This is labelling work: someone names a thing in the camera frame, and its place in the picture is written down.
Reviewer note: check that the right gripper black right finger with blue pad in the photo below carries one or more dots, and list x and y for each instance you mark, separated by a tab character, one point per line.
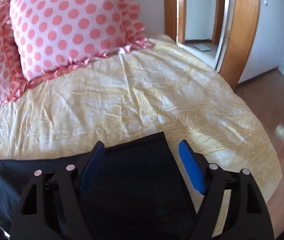
247	216

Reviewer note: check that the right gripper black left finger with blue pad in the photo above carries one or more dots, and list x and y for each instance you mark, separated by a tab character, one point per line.
50	204

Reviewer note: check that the black pants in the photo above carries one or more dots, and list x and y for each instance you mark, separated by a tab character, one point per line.
138	192

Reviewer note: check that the cream patterned bedspread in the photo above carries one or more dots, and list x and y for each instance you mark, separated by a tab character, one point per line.
126	97

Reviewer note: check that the right pink polka dot pillow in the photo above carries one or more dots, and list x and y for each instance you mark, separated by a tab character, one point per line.
55	37

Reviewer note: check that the wooden door frame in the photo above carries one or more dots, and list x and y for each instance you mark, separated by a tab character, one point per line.
239	25

